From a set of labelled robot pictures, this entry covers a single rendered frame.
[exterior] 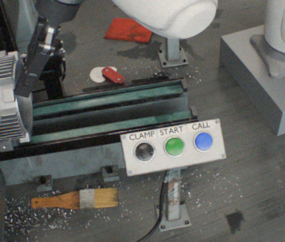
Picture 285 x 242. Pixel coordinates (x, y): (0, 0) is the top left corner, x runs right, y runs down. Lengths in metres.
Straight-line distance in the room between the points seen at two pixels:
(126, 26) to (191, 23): 0.91
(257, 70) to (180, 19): 0.65
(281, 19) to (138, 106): 0.41
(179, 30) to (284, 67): 0.64
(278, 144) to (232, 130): 0.12
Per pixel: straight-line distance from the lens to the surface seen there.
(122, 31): 1.41
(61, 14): 0.69
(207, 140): 0.72
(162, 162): 0.71
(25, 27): 1.34
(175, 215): 0.92
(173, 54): 1.27
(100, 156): 0.98
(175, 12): 0.51
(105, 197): 0.98
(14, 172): 1.02
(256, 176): 1.02
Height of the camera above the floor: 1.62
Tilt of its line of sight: 47 degrees down
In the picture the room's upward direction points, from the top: 5 degrees counter-clockwise
